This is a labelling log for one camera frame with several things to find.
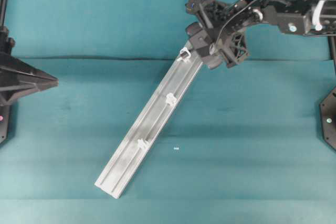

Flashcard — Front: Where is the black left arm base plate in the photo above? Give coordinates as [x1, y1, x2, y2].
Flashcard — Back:
[1, 104, 16, 144]

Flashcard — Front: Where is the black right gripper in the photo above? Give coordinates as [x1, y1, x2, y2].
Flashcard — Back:
[195, 0, 249, 68]

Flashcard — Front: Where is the aluminium rail profile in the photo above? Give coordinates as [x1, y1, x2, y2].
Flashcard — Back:
[95, 46, 203, 199]

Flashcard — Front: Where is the black USB hub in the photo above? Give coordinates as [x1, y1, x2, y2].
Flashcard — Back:
[185, 0, 207, 15]

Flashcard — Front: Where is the white zip tie ring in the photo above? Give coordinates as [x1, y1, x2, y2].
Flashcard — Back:
[165, 92, 177, 106]
[177, 47, 192, 63]
[136, 137, 148, 151]

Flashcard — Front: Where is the white zip tie ring far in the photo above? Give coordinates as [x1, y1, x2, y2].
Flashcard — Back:
[177, 47, 192, 63]

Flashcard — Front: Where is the teal table mat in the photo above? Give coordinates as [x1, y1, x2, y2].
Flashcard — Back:
[1, 0, 335, 223]

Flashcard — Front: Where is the white zip tie ring near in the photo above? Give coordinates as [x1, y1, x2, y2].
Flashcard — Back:
[136, 137, 148, 151]

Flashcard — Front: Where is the white zip tie ring middle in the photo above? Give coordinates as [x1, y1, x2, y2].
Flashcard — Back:
[165, 92, 177, 106]

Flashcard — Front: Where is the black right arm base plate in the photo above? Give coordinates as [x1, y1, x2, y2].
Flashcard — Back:
[319, 88, 336, 151]

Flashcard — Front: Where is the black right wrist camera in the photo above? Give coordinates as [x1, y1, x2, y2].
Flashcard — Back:
[186, 22, 224, 69]

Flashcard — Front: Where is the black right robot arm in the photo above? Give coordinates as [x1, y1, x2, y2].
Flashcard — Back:
[186, 0, 335, 69]

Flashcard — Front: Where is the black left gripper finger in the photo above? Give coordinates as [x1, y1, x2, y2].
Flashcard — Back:
[1, 53, 58, 81]
[1, 81, 58, 106]

